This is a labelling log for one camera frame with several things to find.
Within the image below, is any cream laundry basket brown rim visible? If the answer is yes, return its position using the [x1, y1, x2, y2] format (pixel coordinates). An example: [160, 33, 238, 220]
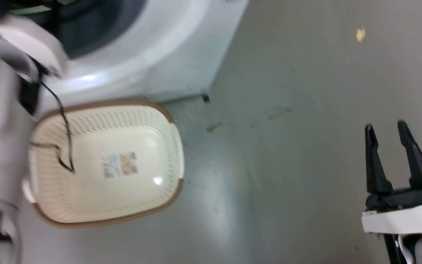
[22, 101, 185, 228]

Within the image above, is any dark grey washer door gasket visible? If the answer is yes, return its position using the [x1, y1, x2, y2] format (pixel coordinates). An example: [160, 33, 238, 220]
[11, 0, 147, 60]

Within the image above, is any white washing machine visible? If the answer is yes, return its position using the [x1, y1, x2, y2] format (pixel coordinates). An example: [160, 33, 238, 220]
[10, 0, 250, 110]

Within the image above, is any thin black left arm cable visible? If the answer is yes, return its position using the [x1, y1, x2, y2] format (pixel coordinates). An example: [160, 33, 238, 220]
[29, 81, 75, 174]

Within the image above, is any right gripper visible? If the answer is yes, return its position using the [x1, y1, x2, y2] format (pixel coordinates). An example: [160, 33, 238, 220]
[361, 120, 422, 235]

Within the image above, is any printed label sticker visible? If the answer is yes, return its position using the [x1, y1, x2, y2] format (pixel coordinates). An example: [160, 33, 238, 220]
[101, 152, 138, 179]

